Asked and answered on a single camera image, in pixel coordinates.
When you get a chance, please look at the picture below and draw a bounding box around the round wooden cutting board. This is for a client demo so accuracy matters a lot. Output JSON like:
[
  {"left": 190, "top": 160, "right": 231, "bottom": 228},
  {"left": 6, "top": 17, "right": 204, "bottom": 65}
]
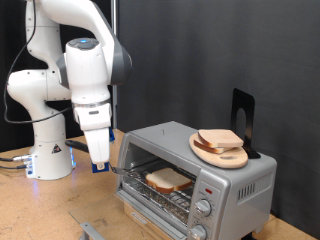
[{"left": 188, "top": 133, "right": 249, "bottom": 170}]

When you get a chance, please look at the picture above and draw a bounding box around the white bread slice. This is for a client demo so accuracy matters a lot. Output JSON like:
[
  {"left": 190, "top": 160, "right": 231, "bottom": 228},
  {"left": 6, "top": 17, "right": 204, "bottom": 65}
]
[
  {"left": 197, "top": 129, "right": 245, "bottom": 149},
  {"left": 193, "top": 138, "right": 231, "bottom": 155},
  {"left": 145, "top": 167, "right": 193, "bottom": 195}
]

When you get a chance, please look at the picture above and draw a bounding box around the vertical metal pole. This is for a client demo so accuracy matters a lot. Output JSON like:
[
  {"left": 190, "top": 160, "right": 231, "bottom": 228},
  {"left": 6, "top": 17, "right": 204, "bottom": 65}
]
[{"left": 111, "top": 0, "right": 119, "bottom": 130}]

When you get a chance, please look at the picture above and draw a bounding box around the wire oven rack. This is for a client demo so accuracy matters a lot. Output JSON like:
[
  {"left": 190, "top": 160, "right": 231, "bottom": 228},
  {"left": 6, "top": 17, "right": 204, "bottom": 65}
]
[{"left": 123, "top": 159, "right": 198, "bottom": 214}]

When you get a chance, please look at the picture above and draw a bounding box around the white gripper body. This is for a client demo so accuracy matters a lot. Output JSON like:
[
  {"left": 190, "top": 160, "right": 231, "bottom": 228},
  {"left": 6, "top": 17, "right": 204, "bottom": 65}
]
[{"left": 73, "top": 102, "right": 113, "bottom": 165}]

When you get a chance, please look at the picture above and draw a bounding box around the spatula with blue grip block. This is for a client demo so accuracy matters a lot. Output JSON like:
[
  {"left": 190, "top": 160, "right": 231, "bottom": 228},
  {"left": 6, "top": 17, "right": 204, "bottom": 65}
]
[{"left": 64, "top": 139, "right": 151, "bottom": 178}]

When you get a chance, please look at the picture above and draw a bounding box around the silver oven knob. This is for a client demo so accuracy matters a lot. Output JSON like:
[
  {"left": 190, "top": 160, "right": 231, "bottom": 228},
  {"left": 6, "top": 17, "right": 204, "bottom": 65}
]
[
  {"left": 189, "top": 223, "right": 208, "bottom": 240},
  {"left": 194, "top": 199, "right": 213, "bottom": 218}
]

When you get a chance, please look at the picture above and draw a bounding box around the base cable with silver connector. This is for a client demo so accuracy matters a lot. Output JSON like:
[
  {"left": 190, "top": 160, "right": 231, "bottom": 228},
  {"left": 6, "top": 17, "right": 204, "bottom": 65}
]
[{"left": 0, "top": 154, "right": 32, "bottom": 163}]

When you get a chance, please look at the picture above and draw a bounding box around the black metal bookend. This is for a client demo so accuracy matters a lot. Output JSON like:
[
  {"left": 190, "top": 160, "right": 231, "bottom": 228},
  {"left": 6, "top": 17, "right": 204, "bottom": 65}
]
[{"left": 229, "top": 87, "right": 262, "bottom": 160}]

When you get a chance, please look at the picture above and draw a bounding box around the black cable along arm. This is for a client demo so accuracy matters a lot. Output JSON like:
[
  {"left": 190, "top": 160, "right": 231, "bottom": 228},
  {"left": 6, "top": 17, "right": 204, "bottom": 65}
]
[{"left": 3, "top": 0, "right": 73, "bottom": 125}]

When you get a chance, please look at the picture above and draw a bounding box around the silver toaster oven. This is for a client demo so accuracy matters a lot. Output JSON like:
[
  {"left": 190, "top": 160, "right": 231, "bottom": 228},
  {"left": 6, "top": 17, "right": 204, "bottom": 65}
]
[{"left": 114, "top": 120, "right": 278, "bottom": 240}]

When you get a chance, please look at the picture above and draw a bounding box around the glass oven door with handle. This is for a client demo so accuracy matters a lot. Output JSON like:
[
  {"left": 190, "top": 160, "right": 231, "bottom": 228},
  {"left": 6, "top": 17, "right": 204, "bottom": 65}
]
[{"left": 68, "top": 190, "right": 189, "bottom": 240}]

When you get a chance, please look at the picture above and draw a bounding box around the black base cable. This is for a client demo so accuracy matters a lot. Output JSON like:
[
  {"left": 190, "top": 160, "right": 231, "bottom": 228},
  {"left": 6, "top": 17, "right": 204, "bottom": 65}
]
[{"left": 0, "top": 163, "right": 29, "bottom": 171}]

